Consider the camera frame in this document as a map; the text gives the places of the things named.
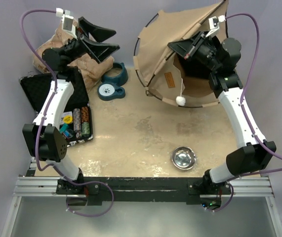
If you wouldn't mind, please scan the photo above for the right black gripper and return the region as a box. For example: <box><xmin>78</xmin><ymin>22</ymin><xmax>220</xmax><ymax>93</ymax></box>
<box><xmin>168</xmin><ymin>31</ymin><xmax>221</xmax><ymax>72</ymax></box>

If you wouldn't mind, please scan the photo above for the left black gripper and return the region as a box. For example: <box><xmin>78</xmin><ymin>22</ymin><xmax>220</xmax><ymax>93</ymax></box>
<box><xmin>62</xmin><ymin>18</ymin><xmax>120</xmax><ymax>65</ymax></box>

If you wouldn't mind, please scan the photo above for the black poker chip case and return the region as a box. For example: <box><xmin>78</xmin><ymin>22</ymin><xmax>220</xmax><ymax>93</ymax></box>
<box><xmin>20</xmin><ymin>67</ymin><xmax>93</xmax><ymax>146</ymax></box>

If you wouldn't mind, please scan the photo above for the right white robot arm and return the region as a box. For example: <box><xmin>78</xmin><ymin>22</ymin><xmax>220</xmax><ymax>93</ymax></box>
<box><xmin>167</xmin><ymin>32</ymin><xmax>277</xmax><ymax>194</ymax></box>

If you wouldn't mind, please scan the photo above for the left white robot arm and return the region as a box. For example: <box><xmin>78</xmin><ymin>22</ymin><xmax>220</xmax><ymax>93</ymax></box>
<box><xmin>23</xmin><ymin>15</ymin><xmax>120</xmax><ymax>194</ymax></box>

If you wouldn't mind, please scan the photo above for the teal pet bowl stand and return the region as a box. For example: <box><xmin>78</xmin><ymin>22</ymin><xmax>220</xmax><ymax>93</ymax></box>
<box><xmin>101</xmin><ymin>62</ymin><xmax>128</xmax><ymax>86</ymax></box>

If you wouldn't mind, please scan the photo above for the white pompom tent toy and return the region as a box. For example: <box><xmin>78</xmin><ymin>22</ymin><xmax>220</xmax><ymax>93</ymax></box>
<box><xmin>175</xmin><ymin>79</ymin><xmax>186</xmax><ymax>107</ymax></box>

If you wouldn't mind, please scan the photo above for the steel pet bowl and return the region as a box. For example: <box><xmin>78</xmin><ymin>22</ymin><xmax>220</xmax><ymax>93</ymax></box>
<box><xmin>171</xmin><ymin>146</ymin><xmax>196</xmax><ymax>170</ymax></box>

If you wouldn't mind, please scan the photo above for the yellow round dealer button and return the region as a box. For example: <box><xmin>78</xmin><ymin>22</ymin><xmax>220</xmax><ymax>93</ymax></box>
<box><xmin>63</xmin><ymin>115</ymin><xmax>73</xmax><ymax>124</ymax></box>

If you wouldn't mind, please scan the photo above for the teal cloth strip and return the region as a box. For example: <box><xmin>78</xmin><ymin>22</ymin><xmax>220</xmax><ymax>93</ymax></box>
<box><xmin>59</xmin><ymin>123</ymin><xmax>69</xmax><ymax>133</ymax></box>

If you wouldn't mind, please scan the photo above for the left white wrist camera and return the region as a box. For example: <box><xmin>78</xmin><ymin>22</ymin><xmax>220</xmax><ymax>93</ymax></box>
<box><xmin>56</xmin><ymin>8</ymin><xmax>77</xmax><ymax>39</ymax></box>

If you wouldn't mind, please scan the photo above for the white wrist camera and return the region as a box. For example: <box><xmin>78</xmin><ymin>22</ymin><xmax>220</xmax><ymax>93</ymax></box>
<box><xmin>205</xmin><ymin>15</ymin><xmax>226</xmax><ymax>38</ymax></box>
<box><xmin>56</xmin><ymin>8</ymin><xmax>77</xmax><ymax>39</ymax></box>

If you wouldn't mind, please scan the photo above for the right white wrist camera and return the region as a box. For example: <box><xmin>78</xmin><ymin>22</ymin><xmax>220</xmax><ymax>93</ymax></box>
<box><xmin>205</xmin><ymin>15</ymin><xmax>226</xmax><ymax>38</ymax></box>

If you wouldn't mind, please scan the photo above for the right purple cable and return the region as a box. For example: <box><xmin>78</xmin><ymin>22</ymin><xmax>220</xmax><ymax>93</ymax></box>
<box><xmin>224</xmin><ymin>12</ymin><xmax>282</xmax><ymax>213</ymax></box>

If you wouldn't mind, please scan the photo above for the purple cable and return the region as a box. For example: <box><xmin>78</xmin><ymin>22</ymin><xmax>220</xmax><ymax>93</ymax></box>
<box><xmin>19</xmin><ymin>9</ymin><xmax>116</xmax><ymax>218</ymax></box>
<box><xmin>224</xmin><ymin>12</ymin><xmax>282</xmax><ymax>213</ymax></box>

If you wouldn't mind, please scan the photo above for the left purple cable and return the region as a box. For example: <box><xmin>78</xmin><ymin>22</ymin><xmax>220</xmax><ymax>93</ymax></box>
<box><xmin>19</xmin><ymin>9</ymin><xmax>116</xmax><ymax>218</ymax></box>

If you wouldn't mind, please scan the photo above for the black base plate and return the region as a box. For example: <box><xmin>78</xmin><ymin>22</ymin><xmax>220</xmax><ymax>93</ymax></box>
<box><xmin>56</xmin><ymin>177</ymin><xmax>231</xmax><ymax>206</ymax></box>

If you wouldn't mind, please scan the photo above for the aluminium frame rail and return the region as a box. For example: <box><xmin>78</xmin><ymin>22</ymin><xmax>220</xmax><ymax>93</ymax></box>
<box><xmin>0</xmin><ymin>148</ymin><xmax>282</xmax><ymax>237</ymax></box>

